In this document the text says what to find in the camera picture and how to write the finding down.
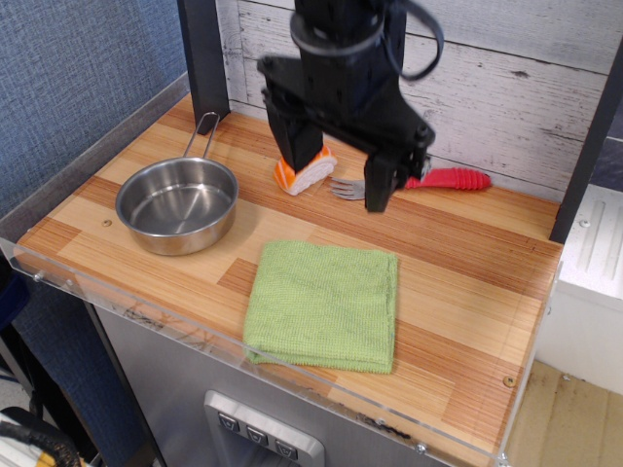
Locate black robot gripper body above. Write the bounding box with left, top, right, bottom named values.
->
left=258, top=48, right=434, bottom=178

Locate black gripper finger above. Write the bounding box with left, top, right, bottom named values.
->
left=364, top=151, right=410, bottom=213
left=263, top=90, right=323, bottom=171

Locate green towel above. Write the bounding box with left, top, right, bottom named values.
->
left=243, top=240, right=398, bottom=374

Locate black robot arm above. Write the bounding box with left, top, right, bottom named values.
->
left=258, top=1, right=444, bottom=212

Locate toy salmon sushi piece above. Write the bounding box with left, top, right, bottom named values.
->
left=273, top=145, right=338, bottom=197

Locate small steel saucepan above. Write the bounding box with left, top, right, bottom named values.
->
left=114, top=111, right=240, bottom=257

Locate clear acrylic table guard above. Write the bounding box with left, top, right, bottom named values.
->
left=1, top=240, right=542, bottom=466

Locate white ribbed side unit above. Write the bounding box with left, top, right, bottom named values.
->
left=535, top=185, right=622, bottom=394

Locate stainless steel cabinet front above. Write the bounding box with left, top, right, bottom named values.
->
left=94, top=304, right=454, bottom=467

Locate silver button control panel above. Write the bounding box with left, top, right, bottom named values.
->
left=203, top=390, right=325, bottom=466

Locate red handled metal fork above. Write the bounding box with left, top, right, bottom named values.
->
left=330, top=167, right=492, bottom=200

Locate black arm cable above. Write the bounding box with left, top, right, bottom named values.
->
left=384, top=0, right=445, bottom=83

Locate left black frame post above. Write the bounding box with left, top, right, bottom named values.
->
left=176, top=0, right=230, bottom=124

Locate black frame post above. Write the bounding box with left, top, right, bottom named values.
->
left=176, top=0, right=230, bottom=124
left=549, top=72, right=623, bottom=243

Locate right black frame post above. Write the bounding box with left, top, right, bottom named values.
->
left=549, top=72, right=623, bottom=243

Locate black yellow cable bundle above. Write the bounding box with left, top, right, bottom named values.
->
left=0, top=420, right=82, bottom=467

